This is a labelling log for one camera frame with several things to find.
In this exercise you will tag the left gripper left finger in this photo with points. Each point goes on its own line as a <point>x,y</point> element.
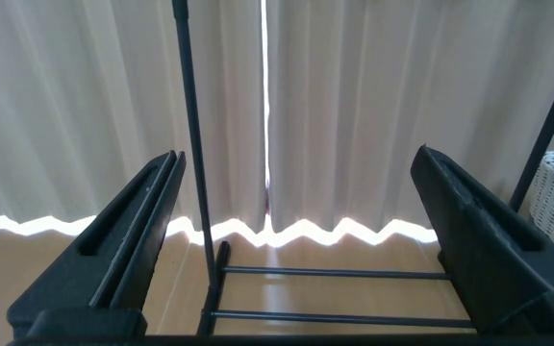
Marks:
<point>113,259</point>

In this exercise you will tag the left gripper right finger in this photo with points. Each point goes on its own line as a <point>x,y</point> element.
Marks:
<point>488,259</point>

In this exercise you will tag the black clothes rack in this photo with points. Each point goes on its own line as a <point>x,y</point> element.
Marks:
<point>195,144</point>

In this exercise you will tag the beige curtain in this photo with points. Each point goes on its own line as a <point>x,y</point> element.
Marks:
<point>354,96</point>

